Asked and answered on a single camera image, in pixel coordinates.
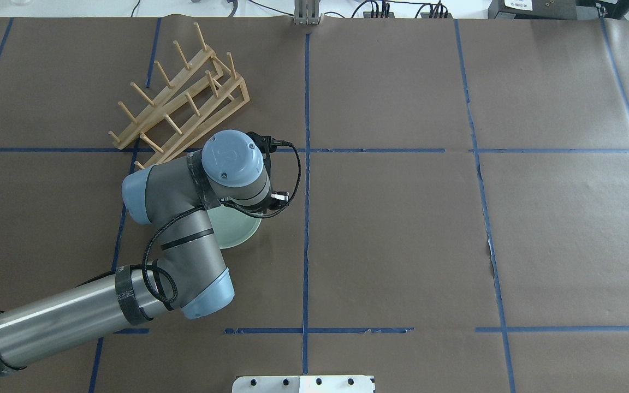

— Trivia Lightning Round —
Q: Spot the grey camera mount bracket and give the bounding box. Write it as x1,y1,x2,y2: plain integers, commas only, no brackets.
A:
293,0,322,26

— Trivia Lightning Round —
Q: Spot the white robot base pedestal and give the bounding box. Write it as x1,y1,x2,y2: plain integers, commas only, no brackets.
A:
232,374,376,392

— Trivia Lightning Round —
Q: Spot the wooden dish rack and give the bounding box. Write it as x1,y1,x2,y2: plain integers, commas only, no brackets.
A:
108,22,250,169

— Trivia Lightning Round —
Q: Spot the black equipment box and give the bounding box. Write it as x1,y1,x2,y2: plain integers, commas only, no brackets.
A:
487,1,601,20

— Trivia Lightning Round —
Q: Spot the light green round plate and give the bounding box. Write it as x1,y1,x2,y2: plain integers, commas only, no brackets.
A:
207,206,262,249

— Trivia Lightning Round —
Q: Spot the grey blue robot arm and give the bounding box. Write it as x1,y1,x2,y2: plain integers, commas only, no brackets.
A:
0,129,289,378

